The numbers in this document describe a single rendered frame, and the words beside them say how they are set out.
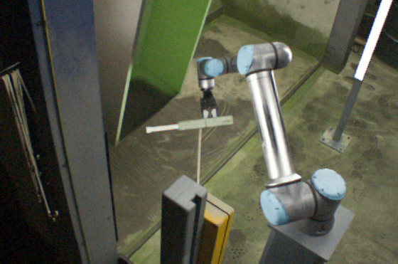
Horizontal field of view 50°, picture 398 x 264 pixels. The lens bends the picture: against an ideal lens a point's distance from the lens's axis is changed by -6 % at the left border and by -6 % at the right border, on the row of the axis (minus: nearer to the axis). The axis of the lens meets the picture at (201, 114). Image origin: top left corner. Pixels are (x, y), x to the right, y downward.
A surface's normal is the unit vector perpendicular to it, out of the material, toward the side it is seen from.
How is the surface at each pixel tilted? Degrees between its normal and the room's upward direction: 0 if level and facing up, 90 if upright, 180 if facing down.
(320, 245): 0
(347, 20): 90
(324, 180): 5
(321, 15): 90
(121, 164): 0
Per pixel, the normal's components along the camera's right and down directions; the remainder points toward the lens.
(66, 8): 0.80, 0.45
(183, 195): 0.08, -0.74
